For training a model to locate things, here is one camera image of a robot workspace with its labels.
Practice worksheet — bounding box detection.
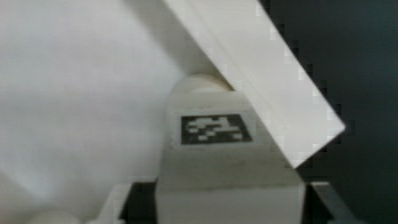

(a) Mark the white square tabletop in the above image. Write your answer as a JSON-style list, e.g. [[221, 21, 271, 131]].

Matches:
[[0, 0, 217, 224]]

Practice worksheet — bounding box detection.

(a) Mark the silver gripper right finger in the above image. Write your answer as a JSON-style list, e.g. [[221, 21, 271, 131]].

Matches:
[[301, 181, 368, 224]]

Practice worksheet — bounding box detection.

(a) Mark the white table leg with tag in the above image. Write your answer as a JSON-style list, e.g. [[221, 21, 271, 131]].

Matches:
[[155, 74, 306, 224]]

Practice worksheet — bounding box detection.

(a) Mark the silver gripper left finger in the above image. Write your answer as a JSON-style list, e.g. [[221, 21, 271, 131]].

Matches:
[[88, 182, 157, 224]]

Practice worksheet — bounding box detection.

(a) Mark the white U-shaped fence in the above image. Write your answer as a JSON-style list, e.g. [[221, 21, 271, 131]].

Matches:
[[164, 0, 345, 166]]

